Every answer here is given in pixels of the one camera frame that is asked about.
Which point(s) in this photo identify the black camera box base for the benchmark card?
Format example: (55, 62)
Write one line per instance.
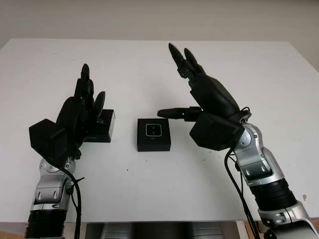
(154, 145)

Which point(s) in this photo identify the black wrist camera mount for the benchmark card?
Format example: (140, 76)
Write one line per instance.
(214, 132)
(47, 139)

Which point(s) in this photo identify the black RealSense box lid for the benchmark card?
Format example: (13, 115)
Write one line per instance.
(107, 124)

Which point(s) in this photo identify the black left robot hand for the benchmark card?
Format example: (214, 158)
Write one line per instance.
(74, 119)

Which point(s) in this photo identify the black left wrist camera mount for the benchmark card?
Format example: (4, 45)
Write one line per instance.
(47, 139)

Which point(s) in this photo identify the grey robot body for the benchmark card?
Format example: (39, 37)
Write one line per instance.
(162, 231)

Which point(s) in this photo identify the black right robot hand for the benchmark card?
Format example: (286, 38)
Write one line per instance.
(214, 97)

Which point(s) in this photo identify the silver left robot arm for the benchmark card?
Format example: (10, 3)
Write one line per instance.
(49, 186)

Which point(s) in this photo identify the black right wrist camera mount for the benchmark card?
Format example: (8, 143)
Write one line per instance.
(214, 132)

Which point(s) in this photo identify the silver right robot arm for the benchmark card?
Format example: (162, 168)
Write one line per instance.
(259, 161)

